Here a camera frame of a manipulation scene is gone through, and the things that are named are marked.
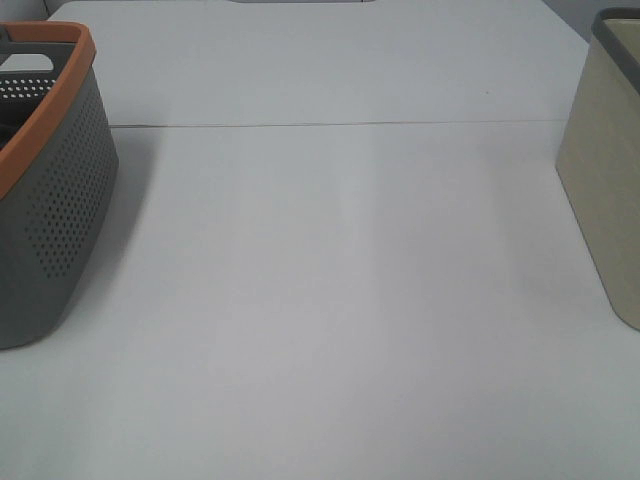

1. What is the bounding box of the grey perforated basket orange rim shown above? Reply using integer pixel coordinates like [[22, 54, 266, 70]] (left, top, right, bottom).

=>
[[1, 21, 119, 350]]

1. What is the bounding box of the beige basket grey rim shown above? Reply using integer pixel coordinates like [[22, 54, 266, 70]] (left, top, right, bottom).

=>
[[556, 7, 639, 328]]

